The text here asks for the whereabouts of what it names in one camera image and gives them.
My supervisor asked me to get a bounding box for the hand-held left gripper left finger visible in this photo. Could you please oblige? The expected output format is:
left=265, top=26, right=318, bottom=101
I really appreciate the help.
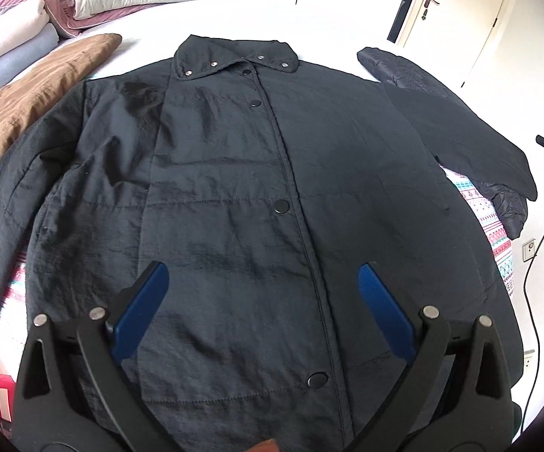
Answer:
left=10, top=261, right=184, bottom=452

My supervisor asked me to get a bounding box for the grey-blue rolled duvet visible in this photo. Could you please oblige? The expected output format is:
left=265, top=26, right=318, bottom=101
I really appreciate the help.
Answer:
left=0, top=23, right=61, bottom=121

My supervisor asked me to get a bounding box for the black snap-button jacket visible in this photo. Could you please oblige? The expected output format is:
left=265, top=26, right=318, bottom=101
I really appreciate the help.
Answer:
left=0, top=34, right=539, bottom=452

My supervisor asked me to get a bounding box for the dark quilted puffer jacket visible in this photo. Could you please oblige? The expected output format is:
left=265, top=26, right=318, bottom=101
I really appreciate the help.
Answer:
left=357, top=46, right=532, bottom=241

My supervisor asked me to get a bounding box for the black cable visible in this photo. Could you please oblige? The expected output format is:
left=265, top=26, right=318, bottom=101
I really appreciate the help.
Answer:
left=517, top=200, right=544, bottom=430

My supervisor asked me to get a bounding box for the white rolled duvet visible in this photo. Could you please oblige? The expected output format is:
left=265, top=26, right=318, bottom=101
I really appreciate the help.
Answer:
left=0, top=0, right=49, bottom=77

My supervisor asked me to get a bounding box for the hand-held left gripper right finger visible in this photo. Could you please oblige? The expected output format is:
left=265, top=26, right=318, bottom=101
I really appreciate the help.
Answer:
left=342, top=263, right=525, bottom=452

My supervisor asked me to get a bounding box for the cream door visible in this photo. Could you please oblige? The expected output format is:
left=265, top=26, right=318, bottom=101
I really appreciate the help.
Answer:
left=400, top=0, right=521, bottom=89

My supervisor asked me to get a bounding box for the brown garment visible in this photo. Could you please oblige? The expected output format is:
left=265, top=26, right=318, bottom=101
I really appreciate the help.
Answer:
left=0, top=33, right=123, bottom=197

